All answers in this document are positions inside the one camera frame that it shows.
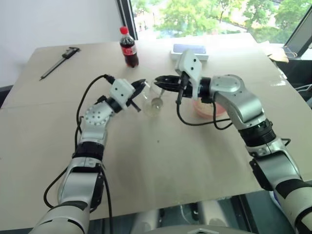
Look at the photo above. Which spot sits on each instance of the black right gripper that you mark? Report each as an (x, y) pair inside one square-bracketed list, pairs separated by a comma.
[(187, 89)]

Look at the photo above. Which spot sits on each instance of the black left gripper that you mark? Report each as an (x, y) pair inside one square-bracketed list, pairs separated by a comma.
[(137, 90)]

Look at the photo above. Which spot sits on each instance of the clear glass mug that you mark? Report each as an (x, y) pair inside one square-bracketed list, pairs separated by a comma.
[(153, 112)]

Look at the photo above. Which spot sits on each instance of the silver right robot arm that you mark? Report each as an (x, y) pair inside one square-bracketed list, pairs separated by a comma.
[(246, 107)]

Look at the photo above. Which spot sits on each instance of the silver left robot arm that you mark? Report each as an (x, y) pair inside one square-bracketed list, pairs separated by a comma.
[(93, 140)]

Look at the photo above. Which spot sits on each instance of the pink bowl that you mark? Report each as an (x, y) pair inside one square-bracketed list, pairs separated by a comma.
[(207, 111)]

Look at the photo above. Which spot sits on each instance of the white and blue phone box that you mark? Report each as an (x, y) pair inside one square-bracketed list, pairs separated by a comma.
[(175, 50)]

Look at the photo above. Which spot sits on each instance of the cola bottle with red cap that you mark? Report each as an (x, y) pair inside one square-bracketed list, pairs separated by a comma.
[(129, 50)]

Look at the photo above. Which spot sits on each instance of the brown cardboard table cover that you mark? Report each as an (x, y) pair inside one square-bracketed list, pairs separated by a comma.
[(156, 156)]

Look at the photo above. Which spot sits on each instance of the black vernier caliper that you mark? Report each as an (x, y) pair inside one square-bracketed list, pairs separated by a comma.
[(69, 52)]

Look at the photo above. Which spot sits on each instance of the small brown cardboard box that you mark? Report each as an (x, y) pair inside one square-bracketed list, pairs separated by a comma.
[(279, 54)]

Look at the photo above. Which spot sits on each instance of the silver rounded robot leg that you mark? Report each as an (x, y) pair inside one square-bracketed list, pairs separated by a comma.
[(151, 220), (214, 214)]

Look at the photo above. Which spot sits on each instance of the black monitor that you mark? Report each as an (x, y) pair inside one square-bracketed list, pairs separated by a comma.
[(301, 40)]

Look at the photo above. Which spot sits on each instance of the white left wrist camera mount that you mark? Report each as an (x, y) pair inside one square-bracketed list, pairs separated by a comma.
[(120, 92)]

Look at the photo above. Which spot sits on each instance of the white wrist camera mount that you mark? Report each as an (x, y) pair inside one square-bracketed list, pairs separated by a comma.
[(189, 63), (120, 92)]

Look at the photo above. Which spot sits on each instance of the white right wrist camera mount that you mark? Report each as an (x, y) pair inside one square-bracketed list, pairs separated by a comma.
[(189, 63)]

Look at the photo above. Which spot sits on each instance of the black window frame post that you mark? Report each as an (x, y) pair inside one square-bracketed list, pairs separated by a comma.
[(126, 17)]

